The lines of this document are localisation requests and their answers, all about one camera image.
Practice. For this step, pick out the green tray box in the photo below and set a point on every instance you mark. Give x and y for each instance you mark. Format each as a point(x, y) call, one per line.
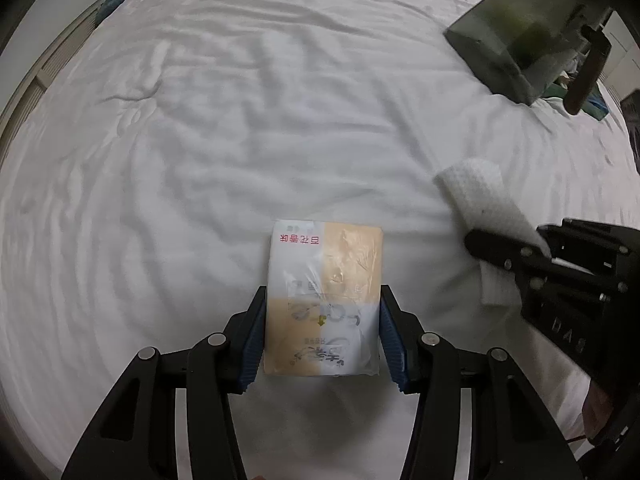
point(593, 106)

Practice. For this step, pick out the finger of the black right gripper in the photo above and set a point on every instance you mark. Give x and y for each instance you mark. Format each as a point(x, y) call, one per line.
point(575, 240)
point(525, 260)

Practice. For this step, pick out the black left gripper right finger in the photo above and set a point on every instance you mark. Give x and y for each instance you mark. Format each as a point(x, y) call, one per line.
point(513, 436)

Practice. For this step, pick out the white bed sheet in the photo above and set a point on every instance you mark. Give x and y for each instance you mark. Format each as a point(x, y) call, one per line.
point(139, 197)

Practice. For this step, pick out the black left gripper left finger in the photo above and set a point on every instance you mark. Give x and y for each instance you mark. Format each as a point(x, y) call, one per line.
point(133, 433)

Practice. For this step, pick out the teal cloth at bedside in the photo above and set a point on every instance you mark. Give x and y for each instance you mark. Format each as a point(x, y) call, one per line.
point(106, 8)

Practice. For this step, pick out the white waffle cloth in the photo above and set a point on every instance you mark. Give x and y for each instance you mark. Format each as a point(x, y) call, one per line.
point(478, 192)

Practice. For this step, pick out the person's right hand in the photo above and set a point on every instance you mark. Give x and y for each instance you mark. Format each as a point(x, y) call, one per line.
point(596, 410)

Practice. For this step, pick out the packaged tissue pack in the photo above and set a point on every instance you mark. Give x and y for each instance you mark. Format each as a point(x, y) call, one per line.
point(323, 299)

